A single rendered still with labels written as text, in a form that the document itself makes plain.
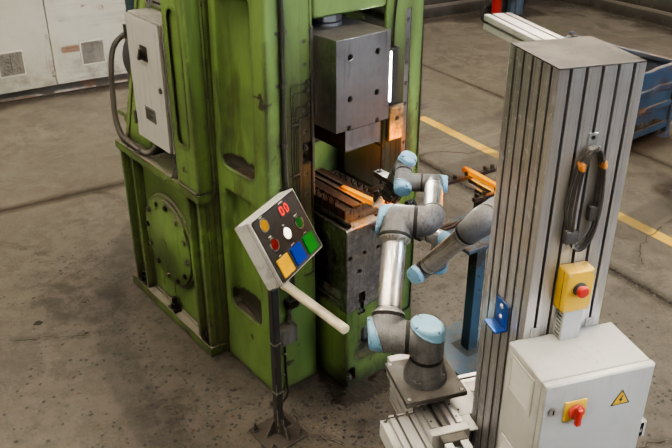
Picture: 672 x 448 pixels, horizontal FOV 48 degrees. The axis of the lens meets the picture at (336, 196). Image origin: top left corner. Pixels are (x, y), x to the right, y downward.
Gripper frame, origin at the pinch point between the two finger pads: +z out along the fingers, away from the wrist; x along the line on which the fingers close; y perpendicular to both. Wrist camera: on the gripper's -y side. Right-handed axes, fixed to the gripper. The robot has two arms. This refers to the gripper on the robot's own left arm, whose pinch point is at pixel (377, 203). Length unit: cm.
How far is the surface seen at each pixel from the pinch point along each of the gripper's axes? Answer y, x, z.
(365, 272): 15.7, -4.6, 31.9
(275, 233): 3, -61, -13
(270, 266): 14, -70, -10
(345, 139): -22.2, -12.3, -23.9
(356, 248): 8.4, -10.4, 18.6
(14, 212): -213, -80, 234
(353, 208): -5.2, -7.4, 6.6
